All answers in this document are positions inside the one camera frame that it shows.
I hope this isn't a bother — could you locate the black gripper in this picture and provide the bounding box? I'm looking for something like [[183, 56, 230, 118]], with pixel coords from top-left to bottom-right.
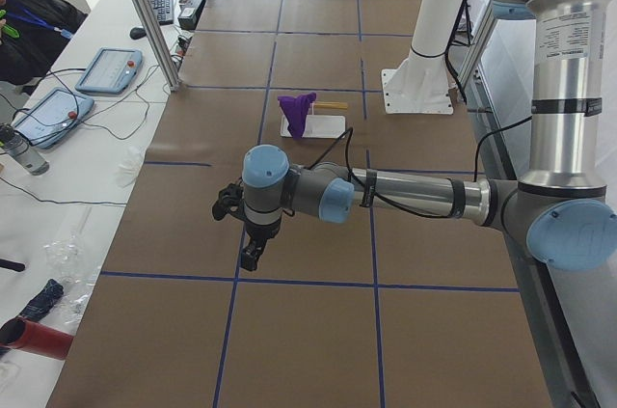
[[212, 182, 281, 272]]

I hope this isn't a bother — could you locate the purple microfibre towel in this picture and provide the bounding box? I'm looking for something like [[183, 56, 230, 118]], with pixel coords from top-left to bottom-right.
[[278, 92, 317, 139]]

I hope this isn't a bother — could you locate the white rack base tray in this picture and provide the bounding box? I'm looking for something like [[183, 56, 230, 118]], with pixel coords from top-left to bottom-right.
[[293, 114, 346, 139]]

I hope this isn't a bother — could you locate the clear plastic wrap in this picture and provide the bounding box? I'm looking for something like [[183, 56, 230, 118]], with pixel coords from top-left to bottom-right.
[[43, 206, 100, 334]]

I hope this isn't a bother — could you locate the folded dark blue umbrella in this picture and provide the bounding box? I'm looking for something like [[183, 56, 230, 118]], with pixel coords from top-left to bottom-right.
[[19, 279, 64, 322]]

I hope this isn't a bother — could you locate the blue teach pendant far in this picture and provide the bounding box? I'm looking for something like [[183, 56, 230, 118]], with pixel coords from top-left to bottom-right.
[[75, 47, 143, 95]]

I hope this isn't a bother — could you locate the blue teach pendant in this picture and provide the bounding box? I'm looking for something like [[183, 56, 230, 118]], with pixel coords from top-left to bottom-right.
[[75, 47, 143, 95], [13, 88, 94, 149]]

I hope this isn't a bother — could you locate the blue teach pendant near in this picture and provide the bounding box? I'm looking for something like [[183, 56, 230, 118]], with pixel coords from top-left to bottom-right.
[[13, 88, 94, 149]]

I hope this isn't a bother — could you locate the red cylinder tube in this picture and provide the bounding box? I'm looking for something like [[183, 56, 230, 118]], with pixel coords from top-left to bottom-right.
[[1, 316, 73, 360]]

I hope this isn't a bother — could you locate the black computer mouse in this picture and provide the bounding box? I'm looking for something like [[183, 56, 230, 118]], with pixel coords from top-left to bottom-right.
[[129, 27, 146, 40]]

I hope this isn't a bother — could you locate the black power box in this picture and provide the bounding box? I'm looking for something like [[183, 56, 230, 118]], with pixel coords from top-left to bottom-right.
[[177, 0, 206, 31]]

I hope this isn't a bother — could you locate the clear water bottle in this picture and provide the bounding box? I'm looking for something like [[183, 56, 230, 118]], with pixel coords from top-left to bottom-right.
[[1, 123, 49, 176]]

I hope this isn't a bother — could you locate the black keyboard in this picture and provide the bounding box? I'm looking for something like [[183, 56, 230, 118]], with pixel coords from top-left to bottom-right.
[[148, 0, 174, 25]]

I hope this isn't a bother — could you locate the black jacket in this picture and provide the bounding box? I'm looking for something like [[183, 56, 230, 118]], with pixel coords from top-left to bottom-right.
[[1, 0, 88, 86]]

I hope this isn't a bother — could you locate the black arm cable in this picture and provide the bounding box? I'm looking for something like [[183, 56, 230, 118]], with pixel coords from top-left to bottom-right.
[[443, 0, 488, 103], [308, 113, 534, 219]]

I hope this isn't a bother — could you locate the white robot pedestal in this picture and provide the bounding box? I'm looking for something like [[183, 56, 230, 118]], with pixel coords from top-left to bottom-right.
[[381, 0, 468, 116]]

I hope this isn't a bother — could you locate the aluminium frame post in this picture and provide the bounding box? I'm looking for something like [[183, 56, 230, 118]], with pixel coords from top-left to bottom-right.
[[131, 0, 180, 92]]

